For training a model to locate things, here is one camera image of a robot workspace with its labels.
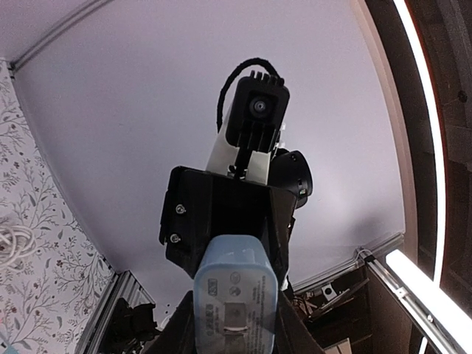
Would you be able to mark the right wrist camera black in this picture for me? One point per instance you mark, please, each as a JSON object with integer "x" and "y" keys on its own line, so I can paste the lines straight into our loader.
{"x": 249, "y": 132}

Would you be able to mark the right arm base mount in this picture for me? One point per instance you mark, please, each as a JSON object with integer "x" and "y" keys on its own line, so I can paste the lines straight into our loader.
{"x": 129, "y": 328}

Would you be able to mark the aluminium front rail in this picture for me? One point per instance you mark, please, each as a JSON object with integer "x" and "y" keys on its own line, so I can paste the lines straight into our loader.
{"x": 123, "y": 285}

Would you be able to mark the white light strip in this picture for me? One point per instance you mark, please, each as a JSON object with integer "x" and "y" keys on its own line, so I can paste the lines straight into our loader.
{"x": 438, "y": 35}

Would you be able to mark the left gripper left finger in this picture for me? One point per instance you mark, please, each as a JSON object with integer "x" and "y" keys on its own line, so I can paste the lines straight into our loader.
{"x": 178, "y": 336}

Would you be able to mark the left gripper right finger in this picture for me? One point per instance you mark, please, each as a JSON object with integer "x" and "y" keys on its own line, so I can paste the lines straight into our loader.
{"x": 291, "y": 335}

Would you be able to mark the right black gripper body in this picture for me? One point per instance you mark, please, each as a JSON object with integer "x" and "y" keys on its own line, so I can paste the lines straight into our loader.
{"x": 199, "y": 206}

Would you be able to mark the floral table cloth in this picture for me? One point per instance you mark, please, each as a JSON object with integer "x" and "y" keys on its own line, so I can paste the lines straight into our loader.
{"x": 45, "y": 306}

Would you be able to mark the grey blue plug adapter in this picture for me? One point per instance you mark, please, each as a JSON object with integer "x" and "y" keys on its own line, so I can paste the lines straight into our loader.
{"x": 235, "y": 293}

